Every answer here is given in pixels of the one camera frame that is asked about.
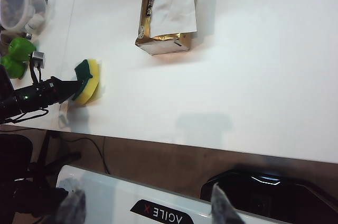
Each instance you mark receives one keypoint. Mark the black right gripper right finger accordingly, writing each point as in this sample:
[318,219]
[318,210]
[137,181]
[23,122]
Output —
[221,208]

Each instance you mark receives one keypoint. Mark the clear lidded plastic container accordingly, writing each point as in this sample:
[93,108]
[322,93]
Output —
[18,4]

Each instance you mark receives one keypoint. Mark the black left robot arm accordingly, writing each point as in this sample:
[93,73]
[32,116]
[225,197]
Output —
[16,102]

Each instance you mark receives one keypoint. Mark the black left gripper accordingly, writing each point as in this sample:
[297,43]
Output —
[47,92]

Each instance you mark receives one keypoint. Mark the white tissue sheet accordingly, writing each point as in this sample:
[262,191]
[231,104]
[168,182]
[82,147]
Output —
[174,10]

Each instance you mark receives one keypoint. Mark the green plastic object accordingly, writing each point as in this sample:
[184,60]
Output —
[18,47]

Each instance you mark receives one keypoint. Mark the black glossy robot housing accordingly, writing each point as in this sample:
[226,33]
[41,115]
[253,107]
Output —
[264,203]

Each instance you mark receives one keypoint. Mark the yellow green sponge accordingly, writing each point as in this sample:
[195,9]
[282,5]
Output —
[88,86]

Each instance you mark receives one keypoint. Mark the small grey cube adapter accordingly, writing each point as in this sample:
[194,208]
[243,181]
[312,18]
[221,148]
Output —
[38,59]

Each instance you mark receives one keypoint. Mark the white AgileX robot base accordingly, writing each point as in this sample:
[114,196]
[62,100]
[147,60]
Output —
[111,197]

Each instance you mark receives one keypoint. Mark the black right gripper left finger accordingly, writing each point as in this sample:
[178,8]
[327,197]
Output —
[74,210]

